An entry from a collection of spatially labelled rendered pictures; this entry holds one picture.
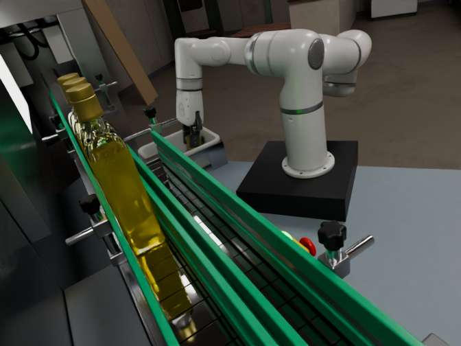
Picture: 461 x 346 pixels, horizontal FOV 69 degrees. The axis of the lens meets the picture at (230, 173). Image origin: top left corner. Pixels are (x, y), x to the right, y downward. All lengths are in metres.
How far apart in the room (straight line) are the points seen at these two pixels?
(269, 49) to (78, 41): 1.08
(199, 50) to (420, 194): 0.64
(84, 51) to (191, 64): 0.79
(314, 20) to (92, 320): 5.03
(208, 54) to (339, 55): 0.34
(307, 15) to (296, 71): 4.62
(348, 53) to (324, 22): 4.45
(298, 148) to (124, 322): 0.49
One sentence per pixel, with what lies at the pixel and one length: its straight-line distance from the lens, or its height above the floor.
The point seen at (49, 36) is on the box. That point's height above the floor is 1.17.
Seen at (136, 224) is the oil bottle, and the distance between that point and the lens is 0.57.
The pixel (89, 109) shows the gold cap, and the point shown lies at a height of 1.13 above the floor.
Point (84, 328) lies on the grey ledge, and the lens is 0.55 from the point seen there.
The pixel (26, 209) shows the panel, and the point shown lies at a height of 1.03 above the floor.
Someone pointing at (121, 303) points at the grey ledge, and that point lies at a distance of 0.54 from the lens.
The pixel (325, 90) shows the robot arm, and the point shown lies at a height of 0.92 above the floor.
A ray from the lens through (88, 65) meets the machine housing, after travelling 1.66.
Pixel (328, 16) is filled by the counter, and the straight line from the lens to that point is 5.26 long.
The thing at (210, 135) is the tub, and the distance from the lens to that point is 1.04.
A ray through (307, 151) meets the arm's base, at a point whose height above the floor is 0.88.
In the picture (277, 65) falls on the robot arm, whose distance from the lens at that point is 0.71.
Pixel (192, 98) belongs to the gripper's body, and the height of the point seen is 0.97.
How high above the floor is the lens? 1.25
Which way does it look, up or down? 31 degrees down
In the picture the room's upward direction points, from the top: 14 degrees counter-clockwise
